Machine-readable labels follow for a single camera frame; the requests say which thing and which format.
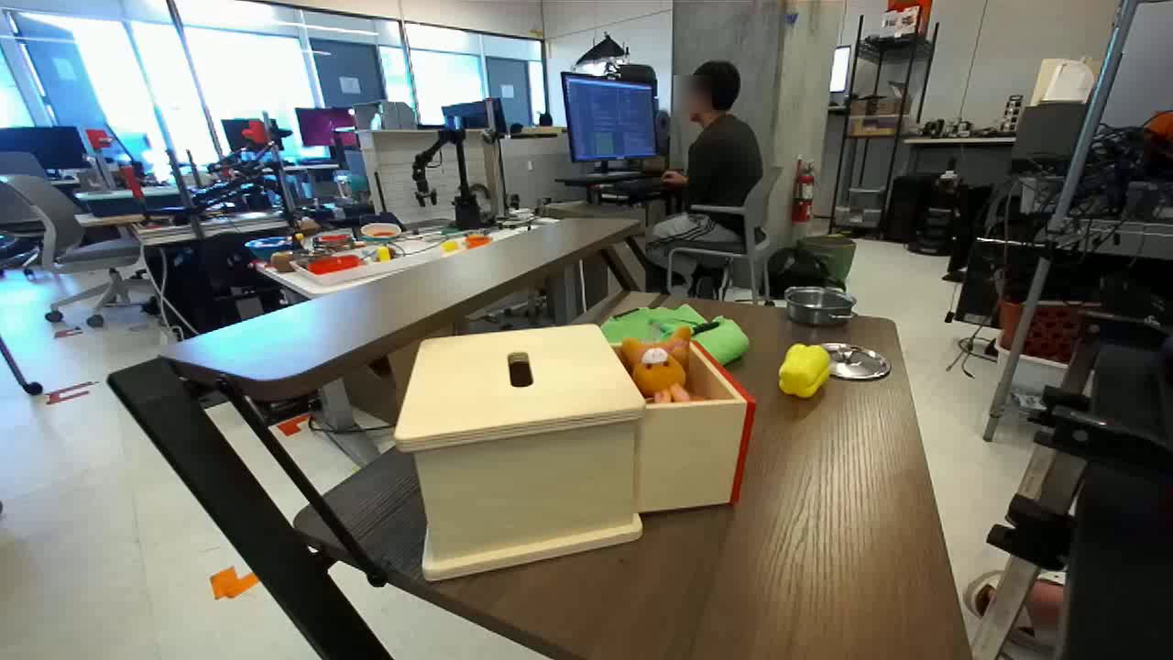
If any yellow toy pepper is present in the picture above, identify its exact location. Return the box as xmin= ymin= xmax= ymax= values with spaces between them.
xmin=775 ymin=339 xmax=837 ymax=402

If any orange plush toy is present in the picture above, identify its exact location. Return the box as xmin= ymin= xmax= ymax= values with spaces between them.
xmin=611 ymin=331 xmax=700 ymax=407

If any green cloth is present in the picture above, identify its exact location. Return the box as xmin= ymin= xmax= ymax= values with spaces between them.
xmin=598 ymin=299 xmax=754 ymax=370

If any wooden box with slotted lid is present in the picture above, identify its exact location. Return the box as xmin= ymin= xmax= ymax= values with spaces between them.
xmin=394 ymin=324 xmax=648 ymax=584

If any open wooden box orange side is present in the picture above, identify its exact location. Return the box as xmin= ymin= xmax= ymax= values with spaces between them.
xmin=631 ymin=338 xmax=758 ymax=517

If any grey office chair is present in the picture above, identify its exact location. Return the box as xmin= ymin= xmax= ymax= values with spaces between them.
xmin=659 ymin=166 xmax=788 ymax=304

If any computer monitor with blue screen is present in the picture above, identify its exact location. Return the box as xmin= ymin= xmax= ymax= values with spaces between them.
xmin=557 ymin=64 xmax=664 ymax=174

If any seated person in dark shirt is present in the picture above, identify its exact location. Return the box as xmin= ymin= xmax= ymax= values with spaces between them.
xmin=642 ymin=60 xmax=771 ymax=249

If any long brown side table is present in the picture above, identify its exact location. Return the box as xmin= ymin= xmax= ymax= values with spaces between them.
xmin=158 ymin=214 xmax=648 ymax=402

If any white table with toys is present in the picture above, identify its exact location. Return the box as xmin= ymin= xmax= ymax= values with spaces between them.
xmin=249 ymin=215 xmax=543 ymax=299

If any small metal pot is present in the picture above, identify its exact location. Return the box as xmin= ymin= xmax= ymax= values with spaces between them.
xmin=780 ymin=283 xmax=862 ymax=331

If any green bag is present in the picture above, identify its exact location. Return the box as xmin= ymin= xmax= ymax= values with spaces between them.
xmin=766 ymin=232 xmax=862 ymax=295

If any red fire extinguisher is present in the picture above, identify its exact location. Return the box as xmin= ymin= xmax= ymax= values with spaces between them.
xmin=788 ymin=156 xmax=820 ymax=228

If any round metal lid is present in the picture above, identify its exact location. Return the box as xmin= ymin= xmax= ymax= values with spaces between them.
xmin=818 ymin=338 xmax=896 ymax=386

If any black desk lamp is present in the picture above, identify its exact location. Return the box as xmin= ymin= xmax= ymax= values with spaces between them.
xmin=573 ymin=29 xmax=636 ymax=73

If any metal storage shelf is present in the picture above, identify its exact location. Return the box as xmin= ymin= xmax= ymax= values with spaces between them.
xmin=830 ymin=12 xmax=941 ymax=239

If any red crate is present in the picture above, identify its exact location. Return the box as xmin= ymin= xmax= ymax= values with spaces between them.
xmin=997 ymin=295 xmax=1094 ymax=365

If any aluminium pole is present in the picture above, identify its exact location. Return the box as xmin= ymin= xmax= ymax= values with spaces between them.
xmin=978 ymin=0 xmax=1146 ymax=445

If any grey swivel chair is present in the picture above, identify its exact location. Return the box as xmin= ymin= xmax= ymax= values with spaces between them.
xmin=0 ymin=150 xmax=158 ymax=333

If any black equipment stand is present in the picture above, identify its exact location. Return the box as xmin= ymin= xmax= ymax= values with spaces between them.
xmin=983 ymin=306 xmax=1173 ymax=660

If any black metal table frame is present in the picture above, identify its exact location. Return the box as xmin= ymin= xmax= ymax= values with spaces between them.
xmin=102 ymin=355 xmax=396 ymax=660

